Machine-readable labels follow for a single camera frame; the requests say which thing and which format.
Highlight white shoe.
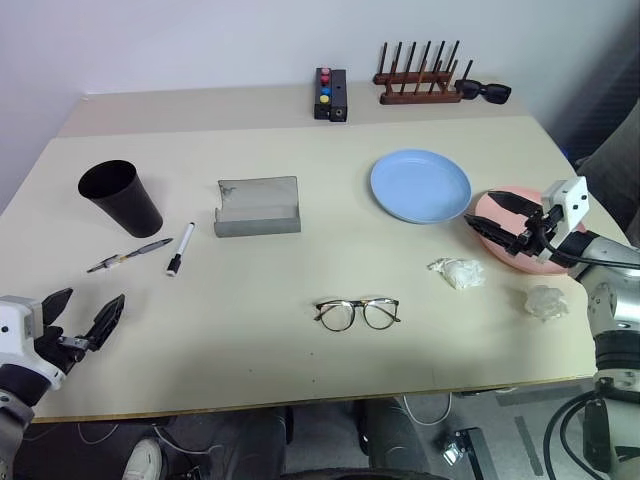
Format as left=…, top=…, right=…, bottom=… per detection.
left=122, top=438, right=164, bottom=480

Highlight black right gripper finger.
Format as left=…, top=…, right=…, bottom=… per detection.
left=486, top=190, right=544, bottom=219
left=464, top=213, right=525, bottom=257

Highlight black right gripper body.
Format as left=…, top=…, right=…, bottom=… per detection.
left=514, top=204, right=564, bottom=264

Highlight black metal table foot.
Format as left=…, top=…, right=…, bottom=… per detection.
left=438, top=426, right=497, bottom=480

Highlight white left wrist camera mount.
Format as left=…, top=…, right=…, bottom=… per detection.
left=0, top=294, right=67, bottom=392

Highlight grey ballpoint pen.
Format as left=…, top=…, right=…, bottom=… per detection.
left=86, top=238, right=175, bottom=274

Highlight plain black box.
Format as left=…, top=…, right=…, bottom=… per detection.
left=328, top=69, right=349, bottom=124

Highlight dark rounded shape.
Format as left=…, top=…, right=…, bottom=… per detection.
left=358, top=393, right=444, bottom=474

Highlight white floor cable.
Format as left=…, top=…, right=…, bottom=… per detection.
left=401, top=393, right=454, bottom=427

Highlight thin-framed eyeglasses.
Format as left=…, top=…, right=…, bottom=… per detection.
left=313, top=297, right=402, bottom=333

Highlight grey upholstered chair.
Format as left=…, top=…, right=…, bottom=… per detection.
left=573, top=102, right=640, bottom=244

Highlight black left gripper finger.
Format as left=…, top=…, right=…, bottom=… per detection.
left=85, top=293, right=127, bottom=354
left=42, top=288, right=75, bottom=329

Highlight blue round plate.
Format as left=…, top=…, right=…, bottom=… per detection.
left=369, top=148, right=473, bottom=225

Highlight pink round plate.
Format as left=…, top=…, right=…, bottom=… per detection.
left=472, top=185, right=589, bottom=276

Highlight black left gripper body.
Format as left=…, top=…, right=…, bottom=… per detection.
left=34, top=324, right=96, bottom=376

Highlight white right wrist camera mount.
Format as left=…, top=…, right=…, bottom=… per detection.
left=541, top=176, right=590, bottom=264

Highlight black box with coloured buttons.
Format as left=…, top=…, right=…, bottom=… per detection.
left=313, top=66, right=333, bottom=121

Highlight black plastic cup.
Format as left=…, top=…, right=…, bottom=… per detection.
left=77, top=159, right=165, bottom=239

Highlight brown wooden peg rack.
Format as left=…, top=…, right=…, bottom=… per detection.
left=372, top=40, right=475, bottom=106

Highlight white marker with black cap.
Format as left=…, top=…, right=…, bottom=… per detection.
left=166, top=221, right=197, bottom=278

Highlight clear plastic wrap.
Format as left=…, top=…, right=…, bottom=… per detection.
left=519, top=284, right=571, bottom=323

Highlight white tissue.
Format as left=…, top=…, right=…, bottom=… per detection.
left=427, top=256, right=487, bottom=292

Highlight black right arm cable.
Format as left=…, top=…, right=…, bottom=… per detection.
left=527, top=219, right=640, bottom=480

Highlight black sunglasses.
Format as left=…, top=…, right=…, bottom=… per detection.
left=453, top=78, right=513, bottom=106

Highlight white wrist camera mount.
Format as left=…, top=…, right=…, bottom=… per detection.
left=541, top=176, right=590, bottom=264
left=0, top=294, right=67, bottom=392

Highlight grey floor tape strip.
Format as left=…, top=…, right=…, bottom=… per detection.
left=513, top=414, right=545, bottom=477
left=494, top=382, right=596, bottom=407

